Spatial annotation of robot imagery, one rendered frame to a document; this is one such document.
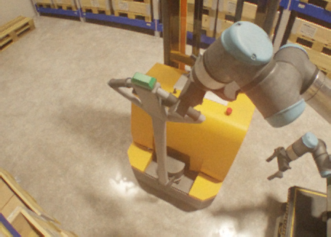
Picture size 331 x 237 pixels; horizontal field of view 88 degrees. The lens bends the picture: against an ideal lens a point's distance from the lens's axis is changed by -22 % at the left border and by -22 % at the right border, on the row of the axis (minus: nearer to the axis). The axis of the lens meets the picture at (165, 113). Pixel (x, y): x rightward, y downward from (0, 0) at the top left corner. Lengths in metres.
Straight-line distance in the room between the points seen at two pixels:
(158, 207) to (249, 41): 1.73
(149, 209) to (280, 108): 1.68
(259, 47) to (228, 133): 0.97
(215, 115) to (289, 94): 0.94
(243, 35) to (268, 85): 0.10
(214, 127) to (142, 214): 1.04
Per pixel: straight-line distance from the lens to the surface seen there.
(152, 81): 0.70
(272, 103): 0.41
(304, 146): 1.19
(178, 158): 1.64
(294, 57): 0.52
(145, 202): 1.98
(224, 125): 1.31
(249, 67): 0.39
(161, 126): 0.98
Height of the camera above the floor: 1.88
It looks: 50 degrees down
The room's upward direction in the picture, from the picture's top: 2 degrees counter-clockwise
